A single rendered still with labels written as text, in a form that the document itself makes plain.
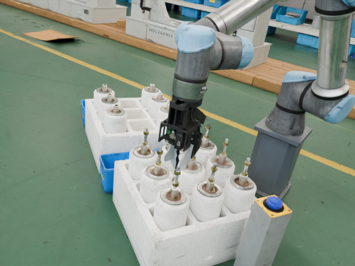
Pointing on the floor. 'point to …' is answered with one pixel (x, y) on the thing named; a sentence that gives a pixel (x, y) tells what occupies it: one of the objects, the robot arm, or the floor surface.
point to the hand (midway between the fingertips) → (179, 164)
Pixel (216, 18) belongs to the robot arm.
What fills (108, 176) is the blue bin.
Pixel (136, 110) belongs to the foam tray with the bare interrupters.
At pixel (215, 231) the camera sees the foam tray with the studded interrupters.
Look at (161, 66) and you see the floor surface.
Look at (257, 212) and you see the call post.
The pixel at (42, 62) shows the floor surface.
